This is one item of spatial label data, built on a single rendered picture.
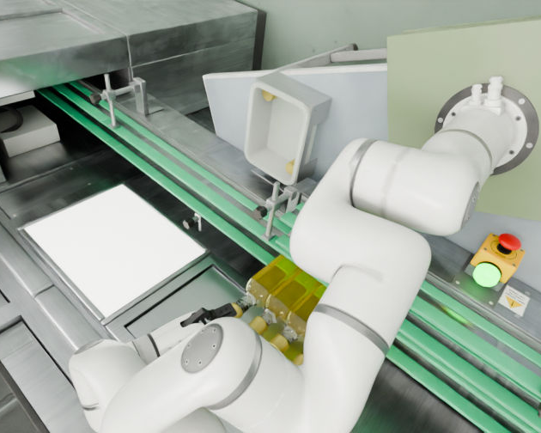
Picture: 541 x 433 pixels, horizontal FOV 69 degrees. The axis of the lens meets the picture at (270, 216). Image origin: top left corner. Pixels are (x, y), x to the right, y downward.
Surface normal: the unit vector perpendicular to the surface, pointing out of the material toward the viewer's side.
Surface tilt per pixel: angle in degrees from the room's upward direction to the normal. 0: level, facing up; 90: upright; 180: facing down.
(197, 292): 90
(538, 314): 90
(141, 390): 65
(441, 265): 90
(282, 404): 80
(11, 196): 90
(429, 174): 54
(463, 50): 4
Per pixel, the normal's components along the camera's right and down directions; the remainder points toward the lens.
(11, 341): 0.13, -0.73
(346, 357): -0.11, -0.17
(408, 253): 0.28, -0.27
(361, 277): -0.39, -0.60
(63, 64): 0.75, 0.51
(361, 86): -0.65, 0.44
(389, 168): -0.45, -0.28
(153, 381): -0.60, -0.66
